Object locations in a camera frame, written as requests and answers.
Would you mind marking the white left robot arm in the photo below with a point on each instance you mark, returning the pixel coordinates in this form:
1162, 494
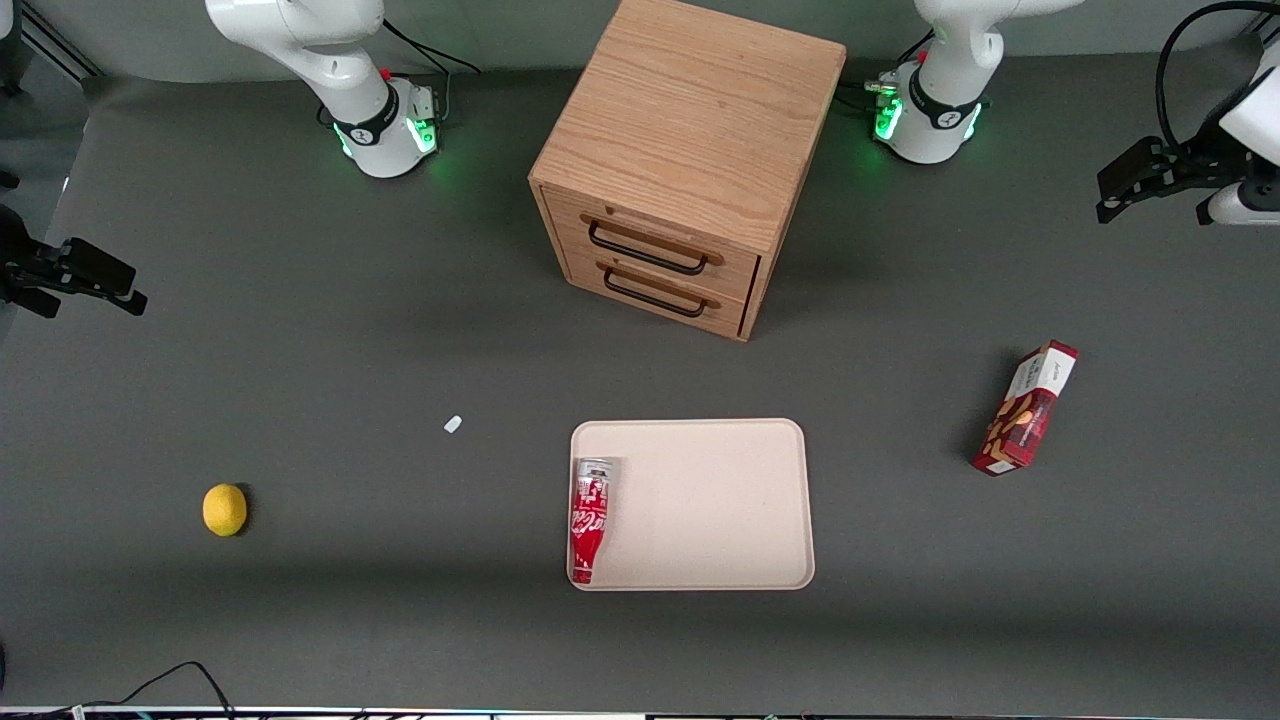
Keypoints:
945, 90

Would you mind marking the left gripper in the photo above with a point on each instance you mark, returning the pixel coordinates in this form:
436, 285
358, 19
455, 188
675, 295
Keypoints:
1203, 160

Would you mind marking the beige plastic tray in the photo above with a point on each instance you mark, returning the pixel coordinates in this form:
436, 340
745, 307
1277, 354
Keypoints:
710, 500

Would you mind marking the wooden drawer cabinet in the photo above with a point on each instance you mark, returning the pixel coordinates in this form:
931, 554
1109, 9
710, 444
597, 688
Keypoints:
690, 110

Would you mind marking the red cookie box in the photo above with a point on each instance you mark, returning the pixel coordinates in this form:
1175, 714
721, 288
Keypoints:
1025, 410

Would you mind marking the yellow lemon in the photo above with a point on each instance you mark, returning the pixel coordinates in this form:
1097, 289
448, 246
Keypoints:
224, 510

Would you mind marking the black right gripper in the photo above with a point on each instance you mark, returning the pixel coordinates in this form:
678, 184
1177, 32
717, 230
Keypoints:
14, 262

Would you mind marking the red cola bottle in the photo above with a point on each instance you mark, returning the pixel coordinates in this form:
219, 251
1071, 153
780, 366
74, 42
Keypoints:
589, 520

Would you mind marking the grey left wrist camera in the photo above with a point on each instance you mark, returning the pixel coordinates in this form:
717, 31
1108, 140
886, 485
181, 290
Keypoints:
1245, 205

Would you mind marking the wooden drawer front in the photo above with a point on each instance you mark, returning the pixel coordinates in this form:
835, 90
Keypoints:
655, 305
650, 225

